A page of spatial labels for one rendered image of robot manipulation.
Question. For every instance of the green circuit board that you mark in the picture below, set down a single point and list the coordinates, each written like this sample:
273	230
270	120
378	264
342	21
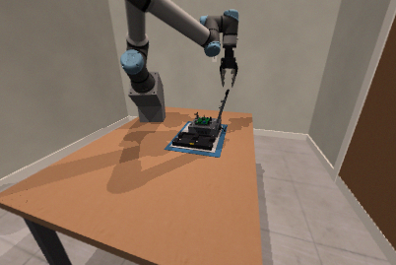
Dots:
203	120

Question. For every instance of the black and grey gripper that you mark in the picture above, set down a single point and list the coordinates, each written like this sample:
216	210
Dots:
228	63

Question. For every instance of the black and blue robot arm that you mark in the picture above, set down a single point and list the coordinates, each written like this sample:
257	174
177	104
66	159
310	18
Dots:
206	35

